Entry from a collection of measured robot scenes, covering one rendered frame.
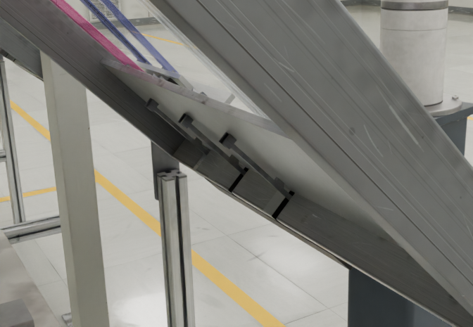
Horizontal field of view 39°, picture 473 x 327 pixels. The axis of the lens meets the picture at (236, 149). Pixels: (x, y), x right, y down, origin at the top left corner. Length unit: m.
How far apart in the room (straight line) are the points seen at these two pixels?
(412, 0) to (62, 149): 0.68
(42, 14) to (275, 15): 0.69
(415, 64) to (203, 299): 1.07
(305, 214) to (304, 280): 1.33
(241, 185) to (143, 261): 1.41
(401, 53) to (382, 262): 0.62
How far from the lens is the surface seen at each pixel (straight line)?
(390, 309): 1.40
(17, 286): 0.87
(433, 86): 1.28
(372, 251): 0.71
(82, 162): 1.27
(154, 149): 1.13
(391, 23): 1.26
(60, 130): 1.24
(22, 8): 0.97
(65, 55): 0.99
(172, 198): 1.12
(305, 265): 2.22
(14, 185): 2.58
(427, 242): 0.42
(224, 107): 0.67
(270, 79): 0.32
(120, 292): 2.11
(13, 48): 1.76
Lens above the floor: 1.01
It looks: 17 degrees down
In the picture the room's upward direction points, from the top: 2 degrees counter-clockwise
